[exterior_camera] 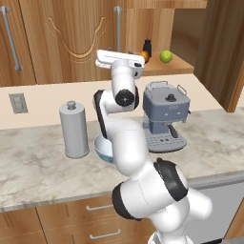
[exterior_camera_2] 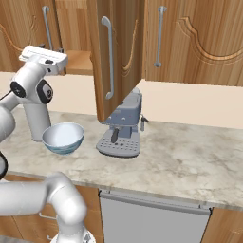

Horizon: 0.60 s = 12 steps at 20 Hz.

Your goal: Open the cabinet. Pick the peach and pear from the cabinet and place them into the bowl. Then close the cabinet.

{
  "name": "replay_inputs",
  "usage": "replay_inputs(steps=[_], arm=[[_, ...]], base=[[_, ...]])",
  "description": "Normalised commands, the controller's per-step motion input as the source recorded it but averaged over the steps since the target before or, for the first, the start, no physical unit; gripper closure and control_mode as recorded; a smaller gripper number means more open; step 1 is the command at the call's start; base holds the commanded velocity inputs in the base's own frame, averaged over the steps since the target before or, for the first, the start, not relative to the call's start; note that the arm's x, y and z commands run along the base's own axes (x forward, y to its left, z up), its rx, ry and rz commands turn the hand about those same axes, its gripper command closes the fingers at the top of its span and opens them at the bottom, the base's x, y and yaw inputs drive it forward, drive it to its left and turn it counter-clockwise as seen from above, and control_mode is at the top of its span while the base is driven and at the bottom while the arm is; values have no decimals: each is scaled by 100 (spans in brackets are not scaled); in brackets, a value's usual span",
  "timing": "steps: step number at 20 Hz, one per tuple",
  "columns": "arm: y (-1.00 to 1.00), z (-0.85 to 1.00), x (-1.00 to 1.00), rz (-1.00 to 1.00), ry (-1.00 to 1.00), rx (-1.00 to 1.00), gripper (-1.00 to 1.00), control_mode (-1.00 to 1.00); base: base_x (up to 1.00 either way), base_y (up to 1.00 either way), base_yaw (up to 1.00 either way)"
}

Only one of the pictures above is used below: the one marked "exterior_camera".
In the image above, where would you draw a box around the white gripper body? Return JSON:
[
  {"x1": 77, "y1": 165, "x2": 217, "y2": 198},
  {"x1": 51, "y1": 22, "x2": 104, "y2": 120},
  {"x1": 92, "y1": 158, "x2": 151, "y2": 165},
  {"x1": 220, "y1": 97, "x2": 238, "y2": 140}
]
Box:
[{"x1": 95, "y1": 49, "x2": 146, "y2": 69}]

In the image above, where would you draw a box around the orange peach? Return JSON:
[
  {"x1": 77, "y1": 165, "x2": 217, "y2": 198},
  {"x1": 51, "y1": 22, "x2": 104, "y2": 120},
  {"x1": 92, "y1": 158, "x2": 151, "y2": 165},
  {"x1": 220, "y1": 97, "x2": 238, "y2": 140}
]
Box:
[{"x1": 140, "y1": 51, "x2": 152, "y2": 64}]

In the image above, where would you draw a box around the green pear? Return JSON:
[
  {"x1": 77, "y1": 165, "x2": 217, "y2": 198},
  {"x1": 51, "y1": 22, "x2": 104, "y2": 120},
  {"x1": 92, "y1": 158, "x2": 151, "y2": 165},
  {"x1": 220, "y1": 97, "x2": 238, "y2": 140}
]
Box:
[{"x1": 159, "y1": 50, "x2": 173, "y2": 64}]

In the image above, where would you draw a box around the wooden open shelf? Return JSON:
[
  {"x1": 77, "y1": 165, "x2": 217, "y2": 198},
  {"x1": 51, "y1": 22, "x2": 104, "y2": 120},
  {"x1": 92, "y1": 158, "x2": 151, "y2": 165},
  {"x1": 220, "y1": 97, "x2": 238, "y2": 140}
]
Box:
[{"x1": 125, "y1": 0, "x2": 208, "y2": 77}]

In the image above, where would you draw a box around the wooden cabinet door with carving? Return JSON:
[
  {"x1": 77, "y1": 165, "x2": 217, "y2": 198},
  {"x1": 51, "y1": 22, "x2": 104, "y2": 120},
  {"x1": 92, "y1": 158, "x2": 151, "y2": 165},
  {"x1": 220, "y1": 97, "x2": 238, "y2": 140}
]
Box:
[{"x1": 18, "y1": 0, "x2": 128, "y2": 86}]

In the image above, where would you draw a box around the plain wooden cabinet door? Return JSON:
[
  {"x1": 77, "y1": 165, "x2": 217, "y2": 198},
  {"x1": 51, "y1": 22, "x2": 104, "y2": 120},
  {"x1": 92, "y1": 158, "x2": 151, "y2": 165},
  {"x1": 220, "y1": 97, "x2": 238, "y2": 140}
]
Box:
[{"x1": 0, "y1": 0, "x2": 37, "y2": 88}]

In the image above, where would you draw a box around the wooden base cabinet door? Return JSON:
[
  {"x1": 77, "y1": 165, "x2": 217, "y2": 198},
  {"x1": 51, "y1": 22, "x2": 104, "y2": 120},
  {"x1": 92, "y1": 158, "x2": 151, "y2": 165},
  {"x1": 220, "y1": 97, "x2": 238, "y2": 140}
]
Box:
[{"x1": 0, "y1": 207, "x2": 48, "y2": 244}]

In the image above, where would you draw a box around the black bottle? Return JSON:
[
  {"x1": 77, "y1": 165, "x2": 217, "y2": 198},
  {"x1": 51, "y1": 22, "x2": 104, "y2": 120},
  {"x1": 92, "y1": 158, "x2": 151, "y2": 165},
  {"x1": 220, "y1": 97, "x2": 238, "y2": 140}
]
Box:
[{"x1": 142, "y1": 38, "x2": 153, "y2": 58}]

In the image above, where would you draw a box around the grey coffee machine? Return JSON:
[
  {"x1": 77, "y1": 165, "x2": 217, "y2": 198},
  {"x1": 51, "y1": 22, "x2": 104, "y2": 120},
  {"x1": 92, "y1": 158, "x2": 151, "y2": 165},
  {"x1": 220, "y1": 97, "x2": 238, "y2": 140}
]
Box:
[{"x1": 141, "y1": 80, "x2": 192, "y2": 153}]

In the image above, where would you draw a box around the grey cylindrical canister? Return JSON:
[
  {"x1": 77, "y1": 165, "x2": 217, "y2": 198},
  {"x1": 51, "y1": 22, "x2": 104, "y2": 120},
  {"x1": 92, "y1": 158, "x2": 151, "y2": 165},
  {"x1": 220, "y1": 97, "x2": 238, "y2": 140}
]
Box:
[{"x1": 58, "y1": 100, "x2": 91, "y2": 159}]

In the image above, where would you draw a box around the tall wooden side panel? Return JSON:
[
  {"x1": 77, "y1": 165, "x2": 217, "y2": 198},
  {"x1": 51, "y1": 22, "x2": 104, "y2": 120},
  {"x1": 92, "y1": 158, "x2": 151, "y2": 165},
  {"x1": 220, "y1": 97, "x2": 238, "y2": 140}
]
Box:
[{"x1": 193, "y1": 0, "x2": 244, "y2": 113}]

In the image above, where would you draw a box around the wooden drawer front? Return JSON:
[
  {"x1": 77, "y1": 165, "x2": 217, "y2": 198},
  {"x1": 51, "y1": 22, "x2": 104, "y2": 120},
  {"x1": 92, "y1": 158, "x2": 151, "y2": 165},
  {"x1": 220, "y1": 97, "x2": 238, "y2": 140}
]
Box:
[
  {"x1": 34, "y1": 193, "x2": 119, "y2": 232},
  {"x1": 43, "y1": 218, "x2": 157, "y2": 244}
]

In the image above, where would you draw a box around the grey dishwasher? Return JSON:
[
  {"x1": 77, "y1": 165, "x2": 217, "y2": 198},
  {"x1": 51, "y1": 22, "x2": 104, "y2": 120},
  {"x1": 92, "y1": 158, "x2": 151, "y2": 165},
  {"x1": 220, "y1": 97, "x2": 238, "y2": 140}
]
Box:
[{"x1": 184, "y1": 181, "x2": 244, "y2": 244}]

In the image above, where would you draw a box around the long grey cabinet handle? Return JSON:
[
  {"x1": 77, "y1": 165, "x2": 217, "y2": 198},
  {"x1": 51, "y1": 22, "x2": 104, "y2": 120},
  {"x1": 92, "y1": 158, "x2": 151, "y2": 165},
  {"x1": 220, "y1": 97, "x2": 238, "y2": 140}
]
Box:
[
  {"x1": 0, "y1": 5, "x2": 24, "y2": 72},
  {"x1": 113, "y1": 5, "x2": 124, "y2": 53}
]

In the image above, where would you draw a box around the grey wall socket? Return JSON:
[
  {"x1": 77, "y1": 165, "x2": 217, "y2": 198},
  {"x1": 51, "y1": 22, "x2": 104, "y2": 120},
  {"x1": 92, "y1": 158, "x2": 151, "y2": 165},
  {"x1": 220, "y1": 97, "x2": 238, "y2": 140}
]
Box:
[{"x1": 8, "y1": 92, "x2": 30, "y2": 115}]

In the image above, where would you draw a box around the grey drawer handle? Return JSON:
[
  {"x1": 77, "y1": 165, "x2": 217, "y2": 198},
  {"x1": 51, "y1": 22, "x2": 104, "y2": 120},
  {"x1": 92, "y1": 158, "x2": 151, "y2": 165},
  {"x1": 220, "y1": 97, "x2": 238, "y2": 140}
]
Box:
[
  {"x1": 89, "y1": 229, "x2": 122, "y2": 240},
  {"x1": 85, "y1": 203, "x2": 114, "y2": 212}
]

